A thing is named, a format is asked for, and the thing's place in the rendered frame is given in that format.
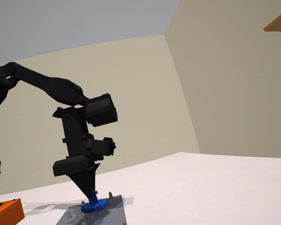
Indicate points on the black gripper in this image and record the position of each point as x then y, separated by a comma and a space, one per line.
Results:
80, 168

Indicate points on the blue gear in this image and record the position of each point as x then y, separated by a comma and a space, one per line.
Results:
94, 204

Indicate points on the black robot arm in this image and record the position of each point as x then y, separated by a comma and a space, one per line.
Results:
96, 111

